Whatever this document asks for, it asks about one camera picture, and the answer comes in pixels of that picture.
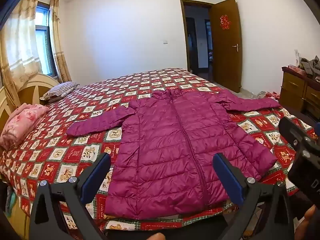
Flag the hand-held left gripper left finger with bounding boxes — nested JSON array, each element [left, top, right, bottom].
[[29, 152, 112, 240]]

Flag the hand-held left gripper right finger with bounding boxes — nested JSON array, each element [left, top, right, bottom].
[[212, 152, 295, 240]]

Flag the magenta puffer jacket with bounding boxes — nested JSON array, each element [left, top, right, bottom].
[[66, 89, 281, 220]]

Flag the clothes on floor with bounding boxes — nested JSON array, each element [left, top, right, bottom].
[[257, 91, 281, 100]]

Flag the pile of grey clothes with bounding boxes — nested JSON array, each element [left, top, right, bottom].
[[299, 56, 320, 77]]

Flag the person's right hand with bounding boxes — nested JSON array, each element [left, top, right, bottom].
[[301, 204, 317, 240]]

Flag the person's left hand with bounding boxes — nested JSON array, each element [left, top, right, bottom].
[[146, 232, 166, 240]]

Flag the bed with red patchwork sheet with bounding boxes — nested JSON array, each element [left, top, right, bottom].
[[0, 67, 318, 240]]

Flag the wooden dresser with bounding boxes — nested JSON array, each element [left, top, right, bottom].
[[279, 66, 320, 120]]

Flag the pink folded blanket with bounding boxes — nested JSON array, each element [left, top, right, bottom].
[[0, 103, 50, 151]]

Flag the striped pillow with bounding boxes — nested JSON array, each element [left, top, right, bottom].
[[40, 81, 80, 103]]

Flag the cream wooden headboard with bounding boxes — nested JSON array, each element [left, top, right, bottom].
[[0, 74, 60, 140]]

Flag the brown wooden door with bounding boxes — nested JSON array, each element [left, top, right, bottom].
[[209, 0, 242, 93]]

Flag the beige narrow curtain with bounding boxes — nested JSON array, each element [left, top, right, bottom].
[[49, 0, 72, 83]]

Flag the window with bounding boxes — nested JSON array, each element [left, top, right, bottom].
[[34, 2, 56, 77]]

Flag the beige sheer curtain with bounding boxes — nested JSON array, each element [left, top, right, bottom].
[[0, 0, 42, 105]]

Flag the red door decoration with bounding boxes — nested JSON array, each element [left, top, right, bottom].
[[219, 14, 231, 30]]

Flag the brown door frame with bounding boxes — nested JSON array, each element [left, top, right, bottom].
[[180, 0, 216, 80]]

